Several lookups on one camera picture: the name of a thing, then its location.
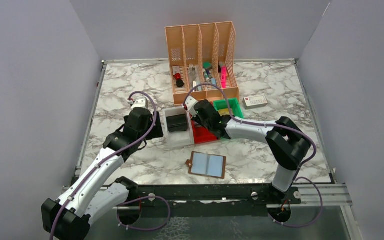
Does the red plastic bin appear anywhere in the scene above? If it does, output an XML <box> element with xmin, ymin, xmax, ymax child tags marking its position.
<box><xmin>191</xmin><ymin>120</ymin><xmax>219</xmax><ymax>145</ymax></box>

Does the green plastic bin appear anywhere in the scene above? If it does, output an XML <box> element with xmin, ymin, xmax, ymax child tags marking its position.
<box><xmin>213</xmin><ymin>98</ymin><xmax>244</xmax><ymax>118</ymax></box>

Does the white plastic bin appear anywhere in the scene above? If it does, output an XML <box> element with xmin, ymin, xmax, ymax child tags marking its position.
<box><xmin>161</xmin><ymin>106</ymin><xmax>194</xmax><ymax>148</ymax></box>

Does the brown leather card holder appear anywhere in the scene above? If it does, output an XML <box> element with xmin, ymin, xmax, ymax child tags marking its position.
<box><xmin>185</xmin><ymin>151</ymin><xmax>227</xmax><ymax>179</ymax></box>

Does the peach plastic file organizer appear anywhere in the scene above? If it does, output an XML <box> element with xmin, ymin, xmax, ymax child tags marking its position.
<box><xmin>165</xmin><ymin>21</ymin><xmax>240</xmax><ymax>106</ymax></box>

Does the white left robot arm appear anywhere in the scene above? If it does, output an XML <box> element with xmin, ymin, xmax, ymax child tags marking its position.
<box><xmin>41</xmin><ymin>107</ymin><xmax>164</xmax><ymax>240</ymax></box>

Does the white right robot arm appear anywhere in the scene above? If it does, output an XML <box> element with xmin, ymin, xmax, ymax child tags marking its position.
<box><xmin>184</xmin><ymin>96</ymin><xmax>314</xmax><ymax>193</ymax></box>

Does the gold credit card stack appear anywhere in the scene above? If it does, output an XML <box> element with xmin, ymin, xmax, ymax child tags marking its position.
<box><xmin>218</xmin><ymin>108</ymin><xmax>230</xmax><ymax>116</ymax></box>

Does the black card stack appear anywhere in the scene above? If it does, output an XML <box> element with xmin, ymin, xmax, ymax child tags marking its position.
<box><xmin>166</xmin><ymin>114</ymin><xmax>189</xmax><ymax>133</ymax></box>

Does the white stapler tool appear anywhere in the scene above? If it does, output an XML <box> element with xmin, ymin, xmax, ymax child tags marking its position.
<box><xmin>192</xmin><ymin>81</ymin><xmax>201</xmax><ymax>92</ymax></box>

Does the black round object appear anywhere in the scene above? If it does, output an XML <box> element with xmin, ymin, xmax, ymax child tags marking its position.
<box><xmin>175</xmin><ymin>79</ymin><xmax>185</xmax><ymax>88</ymax></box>

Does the small white label box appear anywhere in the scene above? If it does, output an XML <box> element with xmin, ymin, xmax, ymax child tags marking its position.
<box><xmin>242</xmin><ymin>94</ymin><xmax>269</xmax><ymax>110</ymax></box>

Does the red round stamp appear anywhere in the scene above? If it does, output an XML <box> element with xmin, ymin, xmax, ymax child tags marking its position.
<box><xmin>173</xmin><ymin>73</ymin><xmax>182</xmax><ymax>81</ymax></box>

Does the teal eraser block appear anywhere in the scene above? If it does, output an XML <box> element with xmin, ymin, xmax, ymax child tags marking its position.
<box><xmin>203</xmin><ymin>62</ymin><xmax>213</xmax><ymax>70</ymax></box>

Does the pink marker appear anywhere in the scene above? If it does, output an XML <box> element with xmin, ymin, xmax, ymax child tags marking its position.
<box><xmin>220</xmin><ymin>65</ymin><xmax>228</xmax><ymax>89</ymax></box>

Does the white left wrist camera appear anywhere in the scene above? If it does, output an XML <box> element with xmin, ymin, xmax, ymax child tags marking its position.
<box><xmin>127</xmin><ymin>97</ymin><xmax>149</xmax><ymax>109</ymax></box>

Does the black metal base rail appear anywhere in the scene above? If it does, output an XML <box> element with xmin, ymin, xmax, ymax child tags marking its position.
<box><xmin>115</xmin><ymin>183</ymin><xmax>302</xmax><ymax>220</ymax></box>

